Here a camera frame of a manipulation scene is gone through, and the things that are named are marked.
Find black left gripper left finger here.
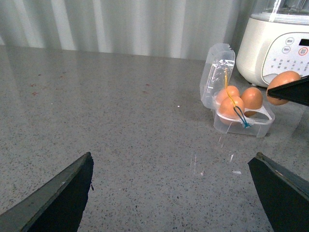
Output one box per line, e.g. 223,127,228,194
0,152,94,232

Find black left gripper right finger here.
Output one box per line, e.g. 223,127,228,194
248,152,309,232

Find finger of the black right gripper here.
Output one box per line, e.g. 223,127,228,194
267,75,309,106

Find brown egg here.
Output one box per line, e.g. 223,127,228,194
218,96,245,125
240,87,263,117
266,71,300,106
215,86,240,104

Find brown egg in box front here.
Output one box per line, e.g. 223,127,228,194
218,96,245,125

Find clear plastic egg box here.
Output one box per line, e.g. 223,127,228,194
199,43,275,138

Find white soy milk maker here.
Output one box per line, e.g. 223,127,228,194
236,0,309,87

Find yellow and blue rubber bands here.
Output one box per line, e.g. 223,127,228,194
225,68,251,128

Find grey curtain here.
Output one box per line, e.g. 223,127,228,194
0,0,253,59

